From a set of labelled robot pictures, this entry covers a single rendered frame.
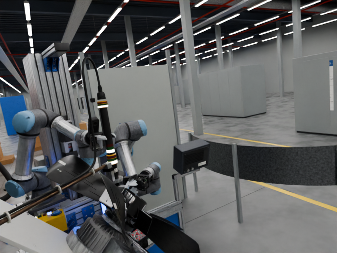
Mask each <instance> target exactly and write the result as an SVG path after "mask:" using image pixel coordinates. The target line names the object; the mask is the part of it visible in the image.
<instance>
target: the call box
mask: <svg viewBox="0 0 337 253"><path fill-rule="evenodd" d="M59 210H60V212H61V213H59V214H57V215H53V214H52V213H53V212H51V214H49V215H48V214H46V216H43V215H42V217H40V218H38V217H37V218H38V219H40V220H41V221H43V222H45V223H47V224H49V225H51V226H53V227H55V228H57V229H59V230H61V231H65V230H67V229H68V227H67V223H66V218H65V214H64V211H63V209H62V208H61V209H59Z"/></svg>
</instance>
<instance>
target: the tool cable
mask: <svg viewBox="0 0 337 253"><path fill-rule="evenodd" d="M87 59H88V60H90V61H91V63H92V64H93V66H94V69H95V72H96V76H97V81H98V85H100V80H99V75H98V71H97V68H96V65H95V63H94V62H93V60H92V59H91V58H89V57H85V58H84V59H83V61H82V78H83V85H84V91H85V97H86V103H87V109H88V114H89V120H90V126H91V132H92V138H93V145H94V161H93V163H92V165H91V166H90V167H89V168H88V169H87V170H86V171H84V172H83V173H81V174H79V175H78V176H76V177H74V178H72V179H70V180H68V181H67V182H65V183H63V184H61V185H56V186H55V188H53V189H51V190H49V191H47V192H45V193H43V194H41V195H39V196H37V197H35V198H33V199H31V200H29V201H28V202H26V203H24V204H22V205H20V206H18V207H16V208H14V209H12V210H10V211H5V212H4V213H3V214H2V215H0V219H2V218H5V217H7V218H8V219H9V221H8V222H7V223H10V222H11V216H10V214H11V213H13V212H15V211H17V210H19V209H21V208H23V207H25V206H27V205H29V204H30V203H32V202H34V201H36V200H38V199H40V198H42V197H44V196H46V195H48V194H50V193H51V192H53V191H55V190H57V189H58V190H59V191H60V193H59V194H58V195H60V194H61V193H62V190H61V187H63V186H65V185H67V184H68V183H70V182H72V181H74V180H76V179H78V178H79V177H81V176H83V175H84V174H86V173H87V172H91V171H92V172H93V175H91V176H94V174H95V171H94V169H93V166H94V165H95V162H96V156H97V152H96V142H95V135H94V129H93V123H92V117H91V111H90V106H89V100H88V94H87V88H86V81H85V73H84V64H85V61H86V60H87Z"/></svg>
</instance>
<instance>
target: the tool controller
mask: <svg viewBox="0 0 337 253"><path fill-rule="evenodd" d="M209 151H210V143H208V142H206V141H204V140H202V139H198V140H194V141H190V142H187V143H183V144H180V145H176V146H174V160H173V168H174V169H175V170H176V171H177V172H178V173H180V174H181V175H182V174H185V173H188V172H191V171H194V170H196V169H199V168H202V167H205V166H207V165H208V162H209Z"/></svg>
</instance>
